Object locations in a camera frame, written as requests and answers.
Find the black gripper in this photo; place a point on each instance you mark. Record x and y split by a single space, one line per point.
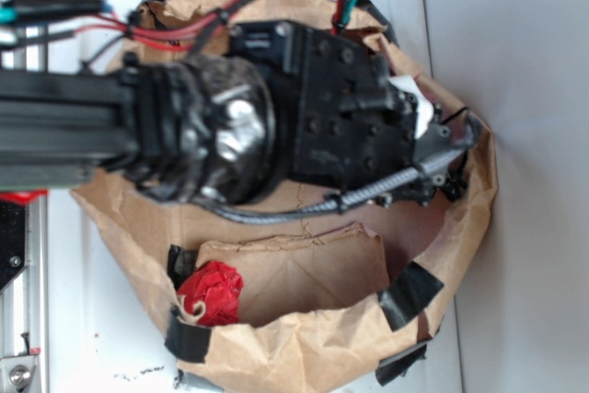
341 123

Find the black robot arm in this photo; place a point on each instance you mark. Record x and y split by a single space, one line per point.
198 130

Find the brown paper bag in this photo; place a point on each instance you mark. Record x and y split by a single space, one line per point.
325 300

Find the crumpled red paper ball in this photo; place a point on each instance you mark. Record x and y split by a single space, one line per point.
211 294

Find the aluminium frame rail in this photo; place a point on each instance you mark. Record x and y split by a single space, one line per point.
24 300

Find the silver corner bracket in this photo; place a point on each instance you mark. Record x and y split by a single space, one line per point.
20 374

